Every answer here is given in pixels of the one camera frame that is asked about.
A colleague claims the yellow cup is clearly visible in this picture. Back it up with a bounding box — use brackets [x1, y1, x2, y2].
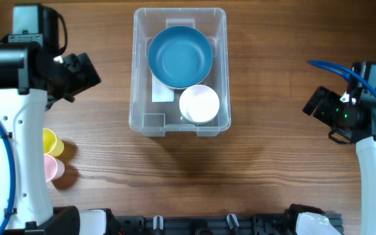
[42, 129, 64, 157]

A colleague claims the pink cup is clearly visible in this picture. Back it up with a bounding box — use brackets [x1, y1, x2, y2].
[44, 155, 65, 182]

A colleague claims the dark blue bowl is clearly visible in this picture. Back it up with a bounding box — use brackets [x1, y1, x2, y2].
[148, 25, 213, 89]

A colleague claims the pink small bowl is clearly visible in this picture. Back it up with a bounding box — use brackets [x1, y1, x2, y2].
[179, 85, 220, 121]

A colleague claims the mint green small bowl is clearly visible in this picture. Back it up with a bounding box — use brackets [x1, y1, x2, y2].
[182, 116, 215, 125]

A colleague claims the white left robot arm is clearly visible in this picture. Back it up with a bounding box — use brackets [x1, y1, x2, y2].
[0, 42, 101, 234]

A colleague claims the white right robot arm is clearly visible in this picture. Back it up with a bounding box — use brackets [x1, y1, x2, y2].
[303, 86, 376, 234]

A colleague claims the clear plastic storage container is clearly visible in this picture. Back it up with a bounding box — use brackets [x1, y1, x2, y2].
[129, 8, 231, 137]

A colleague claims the white paper label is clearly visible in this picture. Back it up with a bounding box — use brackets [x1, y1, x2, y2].
[151, 75, 174, 102]

